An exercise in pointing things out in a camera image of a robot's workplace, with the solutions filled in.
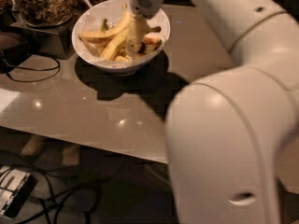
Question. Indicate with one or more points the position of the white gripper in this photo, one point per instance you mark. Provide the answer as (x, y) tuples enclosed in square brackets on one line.
[(146, 3)]

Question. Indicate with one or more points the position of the long yellow front banana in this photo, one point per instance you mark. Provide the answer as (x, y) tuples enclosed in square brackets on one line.
[(115, 50)]

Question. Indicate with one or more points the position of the long yellow banana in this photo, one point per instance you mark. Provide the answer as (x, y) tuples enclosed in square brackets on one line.
[(102, 33), (115, 50)]

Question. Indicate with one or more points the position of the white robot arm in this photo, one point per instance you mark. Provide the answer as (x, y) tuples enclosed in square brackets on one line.
[(224, 132)]

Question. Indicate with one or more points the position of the small orange right banana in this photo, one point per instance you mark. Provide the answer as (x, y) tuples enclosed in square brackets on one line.
[(152, 40)]

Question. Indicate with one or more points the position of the long yellow rear banana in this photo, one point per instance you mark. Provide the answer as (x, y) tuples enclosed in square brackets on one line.
[(102, 33)]

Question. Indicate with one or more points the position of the white ceramic bowl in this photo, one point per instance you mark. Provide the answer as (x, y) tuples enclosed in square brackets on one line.
[(110, 12)]

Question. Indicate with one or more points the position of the dark metal stand block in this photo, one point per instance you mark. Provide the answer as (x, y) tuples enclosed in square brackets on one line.
[(55, 41)]

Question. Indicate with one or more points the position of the glass jar of nuts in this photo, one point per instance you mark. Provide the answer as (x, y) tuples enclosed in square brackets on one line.
[(45, 13)]

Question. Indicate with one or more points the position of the dark round object left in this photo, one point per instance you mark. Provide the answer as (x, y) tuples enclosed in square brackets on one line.
[(14, 49)]

